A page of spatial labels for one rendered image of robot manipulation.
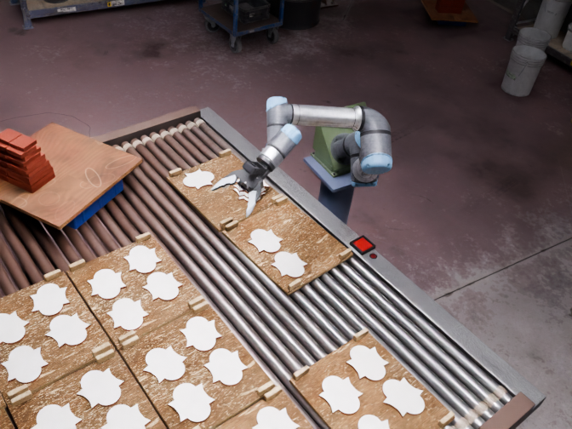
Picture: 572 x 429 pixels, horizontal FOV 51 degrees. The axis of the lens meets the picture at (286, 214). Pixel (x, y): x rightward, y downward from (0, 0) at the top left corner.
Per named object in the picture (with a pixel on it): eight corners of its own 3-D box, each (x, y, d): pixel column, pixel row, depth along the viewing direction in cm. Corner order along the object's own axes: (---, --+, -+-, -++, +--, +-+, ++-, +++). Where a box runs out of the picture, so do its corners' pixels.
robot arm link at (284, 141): (300, 140, 212) (306, 134, 204) (280, 163, 209) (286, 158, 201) (283, 125, 211) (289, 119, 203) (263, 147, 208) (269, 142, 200)
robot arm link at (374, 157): (374, 157, 276) (393, 128, 222) (375, 189, 275) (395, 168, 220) (348, 157, 276) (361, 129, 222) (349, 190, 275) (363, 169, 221)
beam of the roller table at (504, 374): (208, 116, 318) (208, 106, 314) (540, 405, 204) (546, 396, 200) (195, 120, 314) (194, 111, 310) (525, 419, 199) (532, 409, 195)
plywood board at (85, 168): (52, 125, 272) (52, 122, 270) (142, 162, 257) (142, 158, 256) (-38, 184, 237) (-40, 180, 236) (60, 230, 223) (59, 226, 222)
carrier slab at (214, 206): (231, 154, 284) (231, 151, 283) (285, 201, 261) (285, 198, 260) (166, 180, 266) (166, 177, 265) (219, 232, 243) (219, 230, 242)
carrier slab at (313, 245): (286, 201, 262) (287, 198, 261) (352, 255, 240) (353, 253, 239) (221, 233, 243) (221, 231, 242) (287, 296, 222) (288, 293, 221)
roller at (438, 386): (174, 132, 301) (174, 123, 298) (483, 426, 194) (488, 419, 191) (166, 134, 298) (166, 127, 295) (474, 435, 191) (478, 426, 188)
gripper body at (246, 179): (254, 199, 204) (276, 174, 207) (252, 191, 196) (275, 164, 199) (236, 186, 206) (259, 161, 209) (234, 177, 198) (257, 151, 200)
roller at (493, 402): (192, 126, 306) (191, 118, 303) (502, 410, 199) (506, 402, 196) (184, 129, 304) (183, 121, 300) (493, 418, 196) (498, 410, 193)
